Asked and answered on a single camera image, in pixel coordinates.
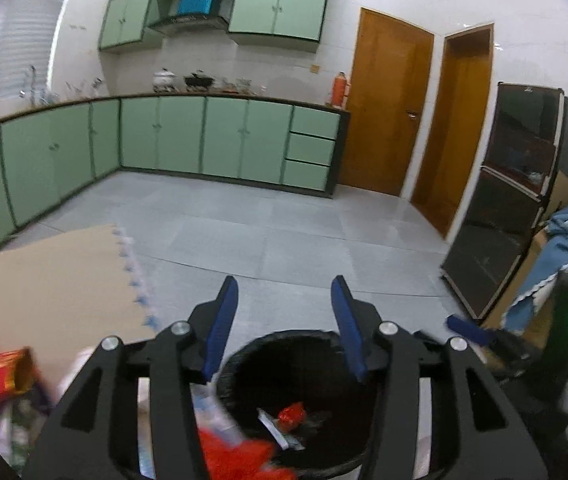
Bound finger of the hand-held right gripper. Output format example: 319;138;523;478
445;314;500;348

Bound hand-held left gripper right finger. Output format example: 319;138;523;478
330;275;550;480

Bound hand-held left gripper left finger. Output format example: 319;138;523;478
24;276;240;480

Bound black trash bin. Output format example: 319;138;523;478
215;330;380;480

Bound clear plastic wrapper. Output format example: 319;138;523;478
191;382;243;442

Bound red candy wrapper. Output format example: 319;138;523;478
278;402;308;431

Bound cardboard box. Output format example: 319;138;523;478
484;171;568;347

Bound white silver wrapper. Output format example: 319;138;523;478
257;408;306;451

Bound orange foam net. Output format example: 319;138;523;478
198;427;297;480

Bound black glass-door refrigerator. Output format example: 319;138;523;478
439;81;568;322

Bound white crumpled paper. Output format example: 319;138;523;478
54;347;98;402

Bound open wooden door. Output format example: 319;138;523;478
410;23;495;239

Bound green base cabinets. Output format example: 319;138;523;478
0;94;351;257

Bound closed wooden door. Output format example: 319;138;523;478
338;7;435;197

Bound red thermos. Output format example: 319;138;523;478
331;71;351;109

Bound black wok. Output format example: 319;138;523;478
184;73;214;92

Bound range hood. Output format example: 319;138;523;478
146;14;230;37

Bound metal faucet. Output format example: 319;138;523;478
21;66;41;106

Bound white window blind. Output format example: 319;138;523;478
0;0;78;112

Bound green wall cabinets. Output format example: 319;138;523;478
98;0;335;54

